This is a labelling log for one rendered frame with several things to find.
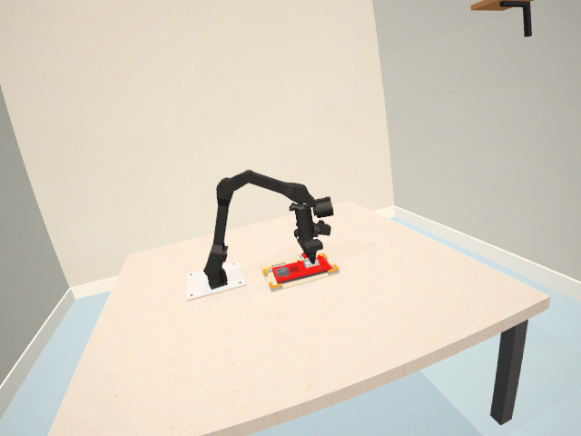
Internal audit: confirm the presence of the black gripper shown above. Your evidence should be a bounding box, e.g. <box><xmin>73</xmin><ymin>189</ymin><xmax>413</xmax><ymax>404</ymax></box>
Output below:
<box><xmin>294</xmin><ymin>220</ymin><xmax>323</xmax><ymax>264</ymax></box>

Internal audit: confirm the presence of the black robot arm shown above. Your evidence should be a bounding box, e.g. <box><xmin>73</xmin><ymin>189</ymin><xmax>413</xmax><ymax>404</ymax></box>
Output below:
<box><xmin>203</xmin><ymin>169</ymin><xmax>334</xmax><ymax>290</ymax></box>

